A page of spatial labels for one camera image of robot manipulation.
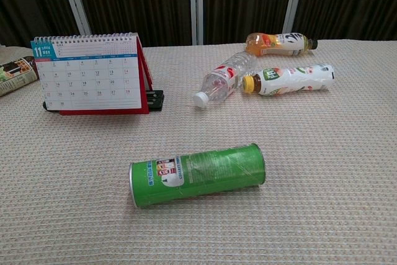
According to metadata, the brown tea bottle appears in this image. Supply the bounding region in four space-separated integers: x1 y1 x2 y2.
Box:
0 56 40 97

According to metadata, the clear water bottle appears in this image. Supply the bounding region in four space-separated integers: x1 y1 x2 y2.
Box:
192 51 258 110

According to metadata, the green chips can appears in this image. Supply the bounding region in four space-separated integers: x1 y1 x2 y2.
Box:
128 143 267 209

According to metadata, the white bottle yellow cap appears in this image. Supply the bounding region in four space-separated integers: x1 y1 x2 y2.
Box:
241 63 336 96

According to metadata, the orange juice bottle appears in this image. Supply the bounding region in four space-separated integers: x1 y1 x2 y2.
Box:
245 32 319 58

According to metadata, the black plastic block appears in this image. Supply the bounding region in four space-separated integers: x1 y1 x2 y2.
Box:
145 89 164 112

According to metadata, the red desk calendar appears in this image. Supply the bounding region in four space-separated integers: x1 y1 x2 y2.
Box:
30 32 153 116

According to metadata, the beige woven tablecloth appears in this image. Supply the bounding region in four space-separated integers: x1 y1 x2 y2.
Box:
0 38 397 265

